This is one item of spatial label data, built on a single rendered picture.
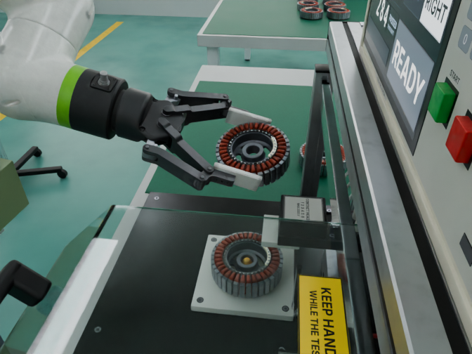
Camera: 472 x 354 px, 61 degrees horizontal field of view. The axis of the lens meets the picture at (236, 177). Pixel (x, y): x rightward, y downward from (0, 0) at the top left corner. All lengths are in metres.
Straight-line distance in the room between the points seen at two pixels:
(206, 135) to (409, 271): 0.87
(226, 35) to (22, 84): 1.34
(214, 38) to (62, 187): 1.11
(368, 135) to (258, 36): 1.52
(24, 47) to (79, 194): 1.62
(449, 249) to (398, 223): 0.04
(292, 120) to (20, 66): 0.74
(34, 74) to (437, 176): 0.51
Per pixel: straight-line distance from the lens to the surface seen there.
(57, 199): 2.22
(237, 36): 1.86
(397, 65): 0.37
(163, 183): 0.90
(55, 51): 0.64
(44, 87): 0.61
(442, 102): 0.25
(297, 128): 1.11
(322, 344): 0.26
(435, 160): 0.27
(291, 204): 0.57
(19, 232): 2.10
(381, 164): 0.32
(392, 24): 0.41
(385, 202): 0.28
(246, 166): 0.58
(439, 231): 0.26
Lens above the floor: 1.28
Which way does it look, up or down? 36 degrees down
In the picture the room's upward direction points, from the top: straight up
